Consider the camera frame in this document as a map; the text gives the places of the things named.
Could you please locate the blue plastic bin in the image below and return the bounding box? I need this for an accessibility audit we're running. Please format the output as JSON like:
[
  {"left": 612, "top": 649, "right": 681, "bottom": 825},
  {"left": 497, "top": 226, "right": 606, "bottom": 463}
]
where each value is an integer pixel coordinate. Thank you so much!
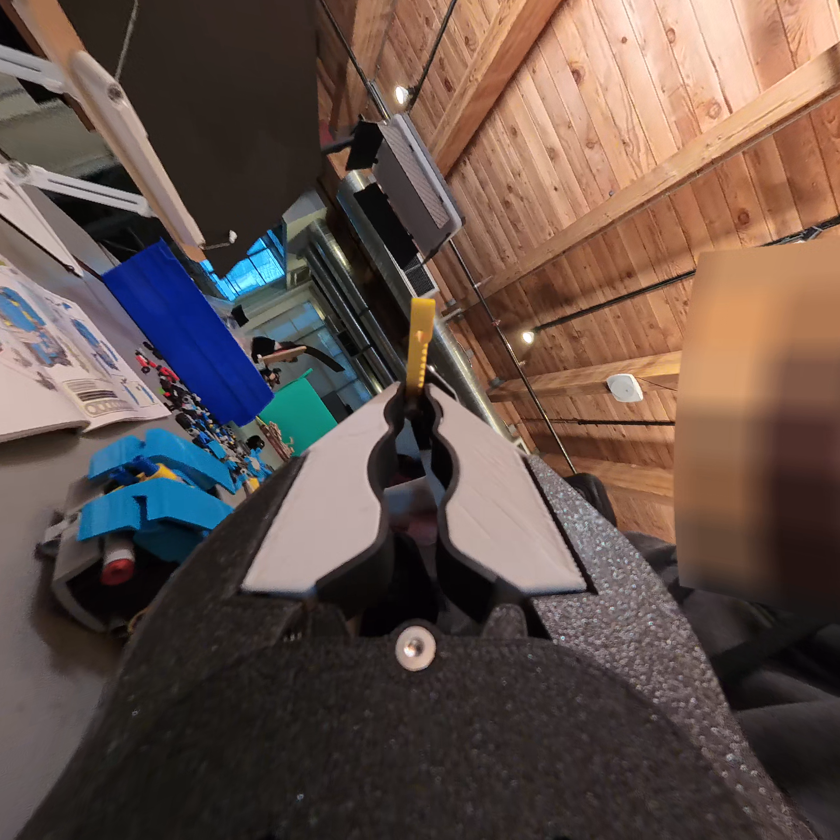
[{"left": 101, "top": 238, "right": 274, "bottom": 427}]

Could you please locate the wooden cut-out model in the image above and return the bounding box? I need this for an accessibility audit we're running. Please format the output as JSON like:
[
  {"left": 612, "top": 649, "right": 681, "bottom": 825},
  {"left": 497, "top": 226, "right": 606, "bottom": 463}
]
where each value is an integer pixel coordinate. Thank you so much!
[{"left": 258, "top": 419, "right": 298, "bottom": 462}]

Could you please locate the blue brick toy car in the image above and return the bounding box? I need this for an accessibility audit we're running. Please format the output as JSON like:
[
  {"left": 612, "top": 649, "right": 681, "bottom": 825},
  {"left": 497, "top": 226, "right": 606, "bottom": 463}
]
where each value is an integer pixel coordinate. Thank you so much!
[{"left": 36, "top": 428, "right": 278, "bottom": 635}]

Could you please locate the white laptop stand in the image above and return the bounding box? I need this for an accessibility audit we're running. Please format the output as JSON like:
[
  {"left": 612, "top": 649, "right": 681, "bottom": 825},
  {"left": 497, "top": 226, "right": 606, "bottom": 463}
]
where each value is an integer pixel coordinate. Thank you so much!
[{"left": 0, "top": 0, "right": 209, "bottom": 278}]

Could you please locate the grey desk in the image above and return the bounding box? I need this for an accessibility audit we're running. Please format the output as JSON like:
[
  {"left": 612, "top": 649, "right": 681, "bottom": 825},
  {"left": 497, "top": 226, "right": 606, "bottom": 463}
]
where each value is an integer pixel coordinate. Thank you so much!
[{"left": 0, "top": 217, "right": 290, "bottom": 840}]

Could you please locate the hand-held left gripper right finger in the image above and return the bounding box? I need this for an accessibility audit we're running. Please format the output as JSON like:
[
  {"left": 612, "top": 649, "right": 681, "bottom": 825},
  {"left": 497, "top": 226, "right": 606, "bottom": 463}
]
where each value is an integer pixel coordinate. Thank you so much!
[{"left": 423, "top": 384, "right": 588, "bottom": 622}]

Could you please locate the wooden laptop stand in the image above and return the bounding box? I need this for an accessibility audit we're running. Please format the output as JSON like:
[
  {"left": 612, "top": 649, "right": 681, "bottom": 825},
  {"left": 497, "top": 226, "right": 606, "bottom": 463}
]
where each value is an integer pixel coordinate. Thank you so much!
[{"left": 259, "top": 343, "right": 347, "bottom": 377}]

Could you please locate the black partition panel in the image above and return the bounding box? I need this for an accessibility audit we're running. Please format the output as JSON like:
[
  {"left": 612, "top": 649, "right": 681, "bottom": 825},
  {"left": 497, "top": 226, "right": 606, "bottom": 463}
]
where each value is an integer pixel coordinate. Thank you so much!
[{"left": 58, "top": 0, "right": 324, "bottom": 278}]

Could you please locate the teal green plastic bin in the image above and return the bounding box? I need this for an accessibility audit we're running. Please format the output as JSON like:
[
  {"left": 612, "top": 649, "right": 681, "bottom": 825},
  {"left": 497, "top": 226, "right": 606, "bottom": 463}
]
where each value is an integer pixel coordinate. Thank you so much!
[{"left": 257, "top": 367, "right": 340, "bottom": 458}]

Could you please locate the pile of loose bricks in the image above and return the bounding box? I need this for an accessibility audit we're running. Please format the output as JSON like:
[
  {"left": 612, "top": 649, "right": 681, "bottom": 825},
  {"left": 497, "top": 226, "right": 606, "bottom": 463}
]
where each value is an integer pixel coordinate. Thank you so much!
[{"left": 134, "top": 341, "right": 294, "bottom": 491}]

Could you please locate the open instruction booklet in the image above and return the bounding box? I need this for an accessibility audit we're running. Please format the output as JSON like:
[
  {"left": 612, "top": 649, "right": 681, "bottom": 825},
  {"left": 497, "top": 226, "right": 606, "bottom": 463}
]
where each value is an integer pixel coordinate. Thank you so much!
[{"left": 0, "top": 258, "right": 172, "bottom": 443}]

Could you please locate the white ceiling vent grille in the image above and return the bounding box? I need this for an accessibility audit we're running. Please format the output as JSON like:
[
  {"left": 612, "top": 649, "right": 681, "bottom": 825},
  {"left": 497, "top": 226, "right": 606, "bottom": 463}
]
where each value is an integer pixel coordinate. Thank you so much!
[{"left": 400, "top": 258, "right": 442, "bottom": 301}]

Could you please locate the grey ceiling-mounted unit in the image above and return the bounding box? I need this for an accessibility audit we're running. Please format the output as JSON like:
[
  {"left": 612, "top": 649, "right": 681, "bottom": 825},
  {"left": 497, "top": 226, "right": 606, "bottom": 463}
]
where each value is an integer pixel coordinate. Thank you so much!
[{"left": 343, "top": 110, "right": 465, "bottom": 261}]

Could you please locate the person's dark grey clothing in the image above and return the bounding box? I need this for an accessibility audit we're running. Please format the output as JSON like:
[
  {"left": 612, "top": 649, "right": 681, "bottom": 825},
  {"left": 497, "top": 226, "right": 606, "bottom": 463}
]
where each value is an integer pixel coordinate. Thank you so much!
[{"left": 567, "top": 472, "right": 840, "bottom": 840}]

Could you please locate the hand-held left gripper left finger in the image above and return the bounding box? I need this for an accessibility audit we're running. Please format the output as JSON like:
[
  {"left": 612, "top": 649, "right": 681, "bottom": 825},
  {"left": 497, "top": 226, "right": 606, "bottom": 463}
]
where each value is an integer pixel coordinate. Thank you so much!
[{"left": 241, "top": 382, "right": 404, "bottom": 619}]

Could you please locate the yellow toothed rack piece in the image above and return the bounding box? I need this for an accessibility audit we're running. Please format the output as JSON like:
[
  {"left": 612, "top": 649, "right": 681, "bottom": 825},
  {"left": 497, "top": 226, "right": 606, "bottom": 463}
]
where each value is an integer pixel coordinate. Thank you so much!
[{"left": 406, "top": 298, "right": 437, "bottom": 403}]

